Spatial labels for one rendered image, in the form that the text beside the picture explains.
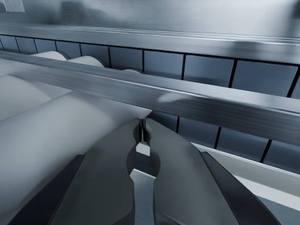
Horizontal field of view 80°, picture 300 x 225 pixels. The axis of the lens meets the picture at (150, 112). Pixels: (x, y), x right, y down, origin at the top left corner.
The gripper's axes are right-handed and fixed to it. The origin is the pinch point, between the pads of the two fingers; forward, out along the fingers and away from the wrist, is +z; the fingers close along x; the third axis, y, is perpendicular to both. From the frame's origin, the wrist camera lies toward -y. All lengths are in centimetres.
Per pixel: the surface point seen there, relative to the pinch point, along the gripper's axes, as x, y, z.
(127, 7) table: -1.5, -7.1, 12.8
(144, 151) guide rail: 0.2, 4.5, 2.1
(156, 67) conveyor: 1.3, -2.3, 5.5
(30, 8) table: -16.5, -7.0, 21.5
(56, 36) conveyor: -9.6, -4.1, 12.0
